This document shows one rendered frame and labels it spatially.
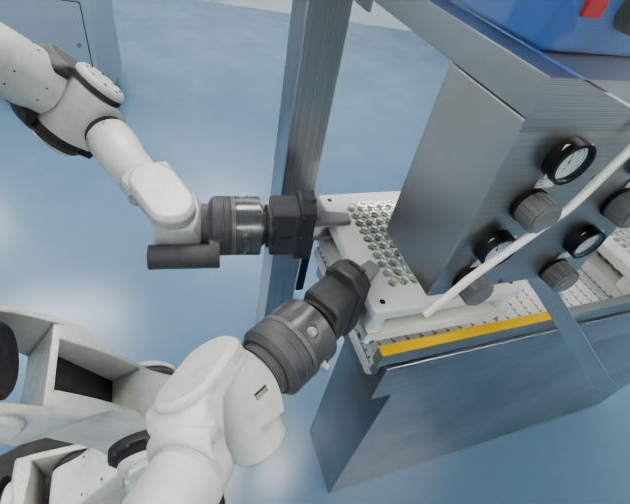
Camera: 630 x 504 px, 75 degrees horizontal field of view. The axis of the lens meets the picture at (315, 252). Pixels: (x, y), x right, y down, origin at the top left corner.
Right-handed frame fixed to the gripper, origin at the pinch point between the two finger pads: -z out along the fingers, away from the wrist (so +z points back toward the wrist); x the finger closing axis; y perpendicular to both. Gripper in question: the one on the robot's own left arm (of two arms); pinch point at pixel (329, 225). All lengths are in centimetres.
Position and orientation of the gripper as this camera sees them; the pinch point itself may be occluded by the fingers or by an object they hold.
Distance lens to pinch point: 64.5
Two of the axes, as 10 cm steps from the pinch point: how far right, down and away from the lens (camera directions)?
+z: -9.8, 0.2, -2.2
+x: -1.5, 7.0, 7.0
